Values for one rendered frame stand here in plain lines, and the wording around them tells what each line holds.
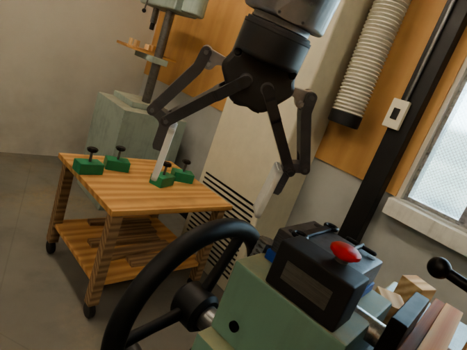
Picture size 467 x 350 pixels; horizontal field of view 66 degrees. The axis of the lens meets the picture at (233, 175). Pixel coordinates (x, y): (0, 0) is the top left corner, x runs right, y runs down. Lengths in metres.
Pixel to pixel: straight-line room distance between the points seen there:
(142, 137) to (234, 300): 2.11
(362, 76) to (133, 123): 1.39
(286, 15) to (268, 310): 0.28
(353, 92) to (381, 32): 0.28
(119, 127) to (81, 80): 0.95
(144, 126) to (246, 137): 0.77
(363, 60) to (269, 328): 1.52
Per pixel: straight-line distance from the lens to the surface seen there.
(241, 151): 1.96
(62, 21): 3.12
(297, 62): 0.39
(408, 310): 0.38
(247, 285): 0.39
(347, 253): 0.35
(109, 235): 1.48
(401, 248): 1.85
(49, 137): 3.29
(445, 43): 1.81
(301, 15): 0.37
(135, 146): 2.45
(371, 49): 1.80
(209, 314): 0.53
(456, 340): 0.64
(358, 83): 1.77
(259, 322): 0.39
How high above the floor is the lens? 1.14
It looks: 15 degrees down
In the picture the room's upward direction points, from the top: 20 degrees clockwise
